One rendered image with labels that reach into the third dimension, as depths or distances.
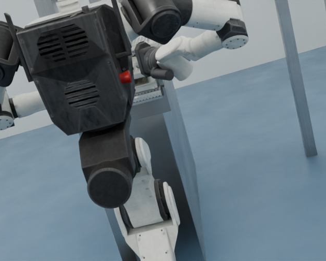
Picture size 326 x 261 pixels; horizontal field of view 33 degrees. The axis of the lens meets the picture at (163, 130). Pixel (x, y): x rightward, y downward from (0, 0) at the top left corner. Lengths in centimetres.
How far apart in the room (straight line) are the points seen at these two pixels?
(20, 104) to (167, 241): 65
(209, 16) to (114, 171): 49
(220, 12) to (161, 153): 90
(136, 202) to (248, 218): 115
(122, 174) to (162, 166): 93
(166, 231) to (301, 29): 403
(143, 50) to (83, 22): 63
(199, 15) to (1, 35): 53
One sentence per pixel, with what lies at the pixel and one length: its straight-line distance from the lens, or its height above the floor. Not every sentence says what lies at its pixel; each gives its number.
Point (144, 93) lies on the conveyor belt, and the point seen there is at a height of 88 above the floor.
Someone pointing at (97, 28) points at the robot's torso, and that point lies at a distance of 131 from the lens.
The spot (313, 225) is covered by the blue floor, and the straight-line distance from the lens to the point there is 269.
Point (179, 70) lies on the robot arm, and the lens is 178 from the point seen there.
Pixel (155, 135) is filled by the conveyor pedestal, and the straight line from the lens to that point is 226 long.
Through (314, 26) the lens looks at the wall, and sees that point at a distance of 571.
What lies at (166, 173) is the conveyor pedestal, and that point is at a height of 49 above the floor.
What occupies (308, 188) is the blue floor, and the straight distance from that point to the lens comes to 301.
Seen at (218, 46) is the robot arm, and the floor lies 106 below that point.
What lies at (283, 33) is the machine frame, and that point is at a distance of 313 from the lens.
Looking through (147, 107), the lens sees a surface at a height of 82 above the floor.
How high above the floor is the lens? 140
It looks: 19 degrees down
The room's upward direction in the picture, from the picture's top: 16 degrees counter-clockwise
